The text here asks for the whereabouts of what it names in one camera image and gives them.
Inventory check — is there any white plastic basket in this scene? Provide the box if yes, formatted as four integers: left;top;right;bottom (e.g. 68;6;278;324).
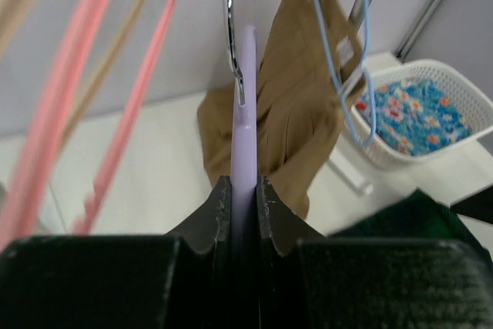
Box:
362;59;492;170

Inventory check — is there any green plaid skirt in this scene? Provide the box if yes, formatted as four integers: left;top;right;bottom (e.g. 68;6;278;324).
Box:
332;190;491;264

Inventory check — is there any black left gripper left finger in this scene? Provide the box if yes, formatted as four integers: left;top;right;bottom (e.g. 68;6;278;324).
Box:
1;176;231;328

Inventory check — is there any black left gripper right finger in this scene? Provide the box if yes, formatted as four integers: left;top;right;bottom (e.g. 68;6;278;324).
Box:
257;177;492;328

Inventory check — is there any beige hanger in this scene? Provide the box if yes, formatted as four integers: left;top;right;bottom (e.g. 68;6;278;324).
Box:
1;0;146;141

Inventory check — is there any purple hanger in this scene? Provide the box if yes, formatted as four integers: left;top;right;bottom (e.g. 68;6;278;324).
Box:
230;25;259;328

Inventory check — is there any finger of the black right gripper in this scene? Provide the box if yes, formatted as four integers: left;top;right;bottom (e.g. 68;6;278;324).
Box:
451;186;493;225

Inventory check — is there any tan brown skirt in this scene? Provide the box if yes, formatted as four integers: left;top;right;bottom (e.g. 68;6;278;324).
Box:
196;0;367;219

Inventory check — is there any pink hanger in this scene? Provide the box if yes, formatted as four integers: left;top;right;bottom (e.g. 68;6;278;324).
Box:
1;0;177;245

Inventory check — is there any blue wire hanger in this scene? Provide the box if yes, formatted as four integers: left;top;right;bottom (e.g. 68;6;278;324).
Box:
304;0;377;148

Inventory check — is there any blue floral cloth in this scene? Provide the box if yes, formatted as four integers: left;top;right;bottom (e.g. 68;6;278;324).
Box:
374;77;472;156

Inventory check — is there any white clothes rack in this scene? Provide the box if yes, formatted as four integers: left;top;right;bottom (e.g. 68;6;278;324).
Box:
327;0;390;196

